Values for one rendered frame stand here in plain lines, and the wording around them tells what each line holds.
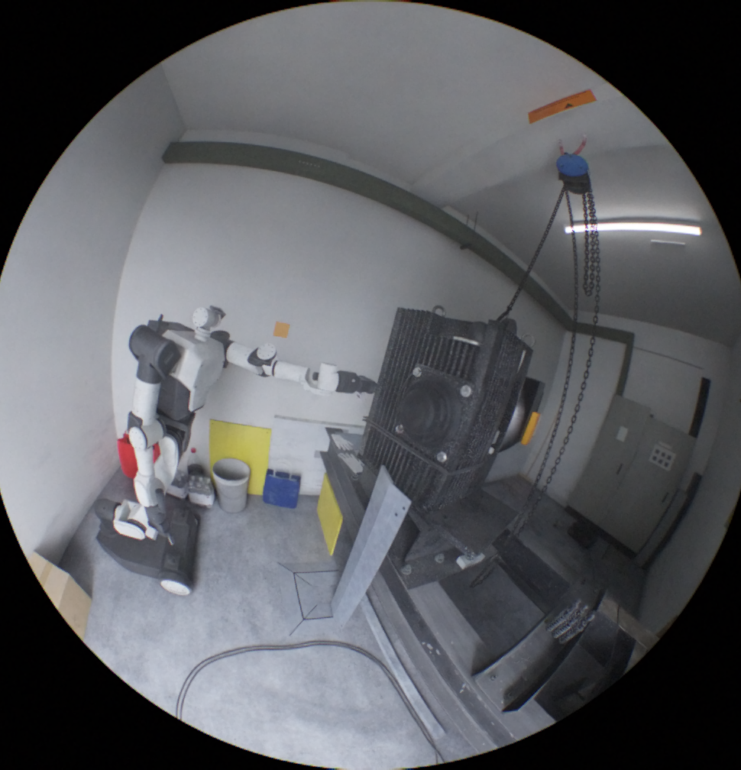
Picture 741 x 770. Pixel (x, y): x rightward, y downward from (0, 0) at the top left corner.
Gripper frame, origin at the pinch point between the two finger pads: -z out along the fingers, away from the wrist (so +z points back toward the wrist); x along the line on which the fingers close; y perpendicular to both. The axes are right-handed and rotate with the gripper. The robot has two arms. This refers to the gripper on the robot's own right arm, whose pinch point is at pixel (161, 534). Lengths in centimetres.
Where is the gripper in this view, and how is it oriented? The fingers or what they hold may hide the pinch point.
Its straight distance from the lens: 121.1
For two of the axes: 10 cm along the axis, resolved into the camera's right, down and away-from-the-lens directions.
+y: -1.3, -1.6, 9.8
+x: 9.6, 2.2, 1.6
